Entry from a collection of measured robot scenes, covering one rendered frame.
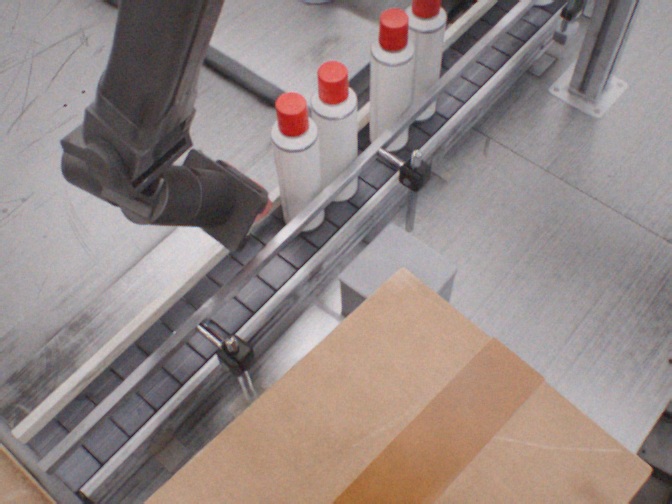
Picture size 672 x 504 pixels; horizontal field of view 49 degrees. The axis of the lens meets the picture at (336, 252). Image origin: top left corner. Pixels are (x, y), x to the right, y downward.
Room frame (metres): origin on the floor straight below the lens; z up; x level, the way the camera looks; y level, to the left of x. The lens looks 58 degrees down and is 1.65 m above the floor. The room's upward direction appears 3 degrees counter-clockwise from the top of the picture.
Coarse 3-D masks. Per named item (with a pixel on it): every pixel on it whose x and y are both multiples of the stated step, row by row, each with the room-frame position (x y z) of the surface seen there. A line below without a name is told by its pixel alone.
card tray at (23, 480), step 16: (0, 448) 0.27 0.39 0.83; (0, 464) 0.25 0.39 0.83; (16, 464) 0.25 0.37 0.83; (0, 480) 0.23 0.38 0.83; (16, 480) 0.23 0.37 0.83; (32, 480) 0.23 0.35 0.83; (0, 496) 0.22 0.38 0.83; (16, 496) 0.21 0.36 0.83; (32, 496) 0.21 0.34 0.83; (48, 496) 0.21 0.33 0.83
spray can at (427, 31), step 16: (416, 0) 0.69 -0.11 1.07; (432, 0) 0.68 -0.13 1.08; (416, 16) 0.69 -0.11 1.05; (432, 16) 0.69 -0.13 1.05; (416, 32) 0.68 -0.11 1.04; (432, 32) 0.68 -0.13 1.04; (416, 48) 0.68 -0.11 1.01; (432, 48) 0.68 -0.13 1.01; (416, 64) 0.68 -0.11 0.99; (432, 64) 0.68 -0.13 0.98; (416, 80) 0.68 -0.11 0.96; (432, 80) 0.68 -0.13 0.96; (416, 96) 0.68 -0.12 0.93; (432, 112) 0.68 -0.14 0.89
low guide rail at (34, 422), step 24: (480, 0) 0.87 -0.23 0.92; (456, 24) 0.82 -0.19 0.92; (360, 120) 0.66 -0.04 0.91; (264, 216) 0.52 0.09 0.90; (216, 264) 0.46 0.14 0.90; (168, 288) 0.42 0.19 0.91; (144, 312) 0.39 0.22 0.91; (120, 336) 0.36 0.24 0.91; (96, 360) 0.33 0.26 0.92; (72, 384) 0.31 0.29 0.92; (48, 408) 0.28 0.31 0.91; (24, 432) 0.26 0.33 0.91
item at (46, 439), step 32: (512, 0) 0.91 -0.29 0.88; (480, 32) 0.84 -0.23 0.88; (512, 32) 0.84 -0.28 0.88; (448, 64) 0.78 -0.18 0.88; (480, 64) 0.78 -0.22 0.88; (448, 96) 0.72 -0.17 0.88; (416, 128) 0.67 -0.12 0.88; (384, 160) 0.61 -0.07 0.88; (224, 256) 0.48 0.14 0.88; (288, 256) 0.47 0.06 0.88; (192, 288) 0.44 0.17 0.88; (256, 288) 0.43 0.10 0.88; (160, 320) 0.40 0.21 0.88; (224, 320) 0.39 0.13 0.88; (128, 352) 0.36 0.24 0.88; (192, 352) 0.35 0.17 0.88; (96, 384) 0.32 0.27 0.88; (160, 384) 0.32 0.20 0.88; (64, 416) 0.29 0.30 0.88; (128, 416) 0.28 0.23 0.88; (32, 448) 0.25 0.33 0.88; (96, 448) 0.25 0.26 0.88; (64, 480) 0.22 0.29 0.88
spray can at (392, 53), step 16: (384, 16) 0.65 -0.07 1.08; (400, 16) 0.65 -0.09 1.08; (384, 32) 0.64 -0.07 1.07; (400, 32) 0.63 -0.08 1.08; (384, 48) 0.64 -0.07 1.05; (400, 48) 0.63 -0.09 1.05; (384, 64) 0.63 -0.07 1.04; (400, 64) 0.62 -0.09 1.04; (384, 80) 0.63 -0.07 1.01; (400, 80) 0.63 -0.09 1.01; (384, 96) 0.63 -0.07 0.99; (400, 96) 0.63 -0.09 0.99; (384, 112) 0.63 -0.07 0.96; (400, 112) 0.63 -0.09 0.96; (384, 128) 0.63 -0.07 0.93; (400, 144) 0.63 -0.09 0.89
